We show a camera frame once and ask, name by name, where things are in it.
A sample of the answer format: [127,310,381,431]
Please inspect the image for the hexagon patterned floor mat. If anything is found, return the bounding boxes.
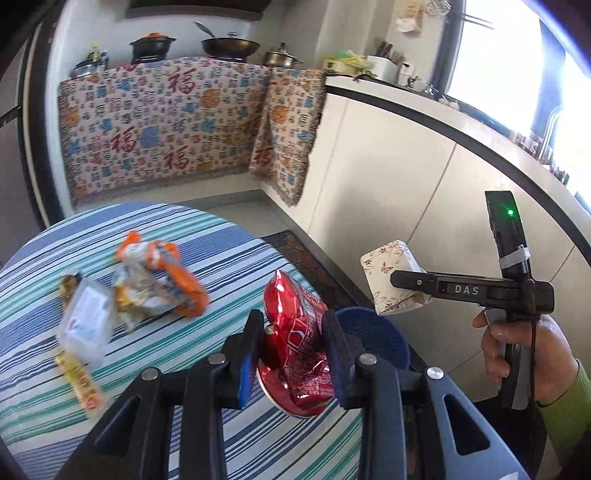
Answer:
[261,229,358,315]

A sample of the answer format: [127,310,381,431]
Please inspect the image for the steel faucet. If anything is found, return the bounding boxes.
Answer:
[538,108,566,158]

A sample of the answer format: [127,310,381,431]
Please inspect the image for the black range hood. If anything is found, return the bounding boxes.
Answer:
[124,0,273,20]

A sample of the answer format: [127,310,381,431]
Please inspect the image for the small floral cloth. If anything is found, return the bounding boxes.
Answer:
[248,67,328,208]

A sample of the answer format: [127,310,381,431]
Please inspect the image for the grey refrigerator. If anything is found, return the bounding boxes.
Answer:
[0,55,40,241]

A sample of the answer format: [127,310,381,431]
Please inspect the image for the large floral cloth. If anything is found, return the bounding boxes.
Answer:
[56,55,273,208]

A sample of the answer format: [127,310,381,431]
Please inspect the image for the clear plastic bag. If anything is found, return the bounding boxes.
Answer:
[56,277,114,370]

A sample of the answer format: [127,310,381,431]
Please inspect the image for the hanging paper bag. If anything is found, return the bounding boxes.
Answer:
[397,0,428,34]

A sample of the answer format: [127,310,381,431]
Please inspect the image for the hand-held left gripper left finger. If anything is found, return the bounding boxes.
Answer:
[55,309,266,480]

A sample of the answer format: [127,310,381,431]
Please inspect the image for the black pot with orange lid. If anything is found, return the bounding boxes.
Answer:
[129,32,177,63]

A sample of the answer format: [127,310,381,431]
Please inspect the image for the black cable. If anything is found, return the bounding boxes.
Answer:
[530,309,541,407]

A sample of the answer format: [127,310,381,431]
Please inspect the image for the row of small jars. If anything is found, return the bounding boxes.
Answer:
[510,129,571,185]

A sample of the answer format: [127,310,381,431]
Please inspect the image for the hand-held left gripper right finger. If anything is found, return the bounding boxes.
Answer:
[321,310,532,480]

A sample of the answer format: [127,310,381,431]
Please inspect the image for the window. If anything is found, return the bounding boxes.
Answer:
[443,0,591,195]

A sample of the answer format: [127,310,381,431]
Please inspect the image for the striped tablecloth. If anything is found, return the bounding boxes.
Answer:
[0,202,365,480]

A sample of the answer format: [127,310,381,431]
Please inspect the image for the steel pot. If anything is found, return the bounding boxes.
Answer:
[261,42,304,69]

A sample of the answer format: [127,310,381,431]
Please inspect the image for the wok with lid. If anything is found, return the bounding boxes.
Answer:
[195,21,262,58]

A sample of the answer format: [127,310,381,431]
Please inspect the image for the blue trash bin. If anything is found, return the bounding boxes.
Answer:
[335,307,411,370]

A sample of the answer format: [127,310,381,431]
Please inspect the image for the white knife block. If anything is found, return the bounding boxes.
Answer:
[367,41,407,83]

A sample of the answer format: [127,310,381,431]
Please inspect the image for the yellow snack packet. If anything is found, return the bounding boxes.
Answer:
[54,348,109,414]

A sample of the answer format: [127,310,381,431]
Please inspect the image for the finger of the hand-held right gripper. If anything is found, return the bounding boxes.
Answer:
[390,270,439,298]

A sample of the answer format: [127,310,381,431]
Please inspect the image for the yellow green plastic bags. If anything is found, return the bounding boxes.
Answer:
[323,50,376,77]

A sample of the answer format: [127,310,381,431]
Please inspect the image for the person's right hand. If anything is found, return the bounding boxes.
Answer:
[473,309,580,408]

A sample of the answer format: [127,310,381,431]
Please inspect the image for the person's right forearm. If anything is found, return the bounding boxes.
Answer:
[536,360,591,462]

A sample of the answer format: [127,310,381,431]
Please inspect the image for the floral tissue box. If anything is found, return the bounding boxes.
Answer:
[360,240,432,317]

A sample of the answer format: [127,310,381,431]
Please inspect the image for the orange and white snack bag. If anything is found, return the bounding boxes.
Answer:
[113,231,209,333]

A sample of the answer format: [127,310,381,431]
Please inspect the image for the white kitchen counter cabinet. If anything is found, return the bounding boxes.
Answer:
[259,74,591,402]

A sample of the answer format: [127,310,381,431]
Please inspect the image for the red foil snack bag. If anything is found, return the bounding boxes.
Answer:
[256,270,335,420]

